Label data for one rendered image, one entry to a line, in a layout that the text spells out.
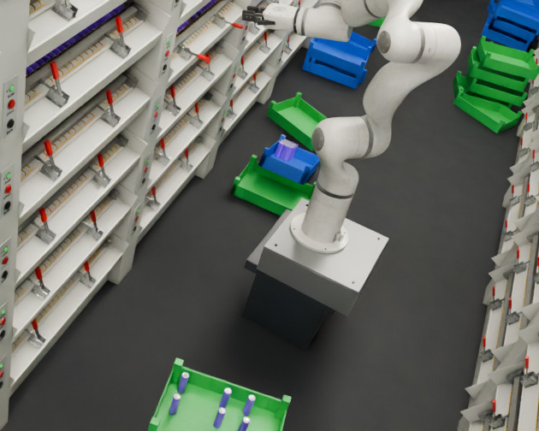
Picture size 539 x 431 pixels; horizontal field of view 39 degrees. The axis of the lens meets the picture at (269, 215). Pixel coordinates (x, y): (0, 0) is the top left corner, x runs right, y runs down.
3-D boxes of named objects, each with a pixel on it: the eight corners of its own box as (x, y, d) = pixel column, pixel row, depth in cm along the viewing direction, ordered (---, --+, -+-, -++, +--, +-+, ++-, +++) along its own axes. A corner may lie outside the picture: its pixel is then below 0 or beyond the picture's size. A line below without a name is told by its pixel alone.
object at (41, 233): (135, 165, 222) (153, 133, 213) (9, 294, 175) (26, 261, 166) (78, 124, 220) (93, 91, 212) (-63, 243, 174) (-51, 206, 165)
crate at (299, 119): (340, 139, 355) (345, 126, 350) (311, 150, 341) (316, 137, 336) (294, 105, 367) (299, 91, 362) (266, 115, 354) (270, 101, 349)
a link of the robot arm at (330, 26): (310, 0, 225) (302, 28, 223) (352, 5, 221) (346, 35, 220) (315, 13, 233) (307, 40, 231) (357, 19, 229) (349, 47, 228)
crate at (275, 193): (313, 197, 316) (319, 183, 311) (298, 224, 301) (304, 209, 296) (248, 168, 320) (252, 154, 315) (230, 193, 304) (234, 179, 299)
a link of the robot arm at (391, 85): (322, 134, 224) (368, 132, 231) (336, 168, 219) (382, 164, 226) (405, 9, 185) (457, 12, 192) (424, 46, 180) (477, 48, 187)
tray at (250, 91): (267, 84, 354) (281, 62, 345) (216, 145, 308) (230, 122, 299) (231, 58, 353) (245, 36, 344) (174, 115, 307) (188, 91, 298)
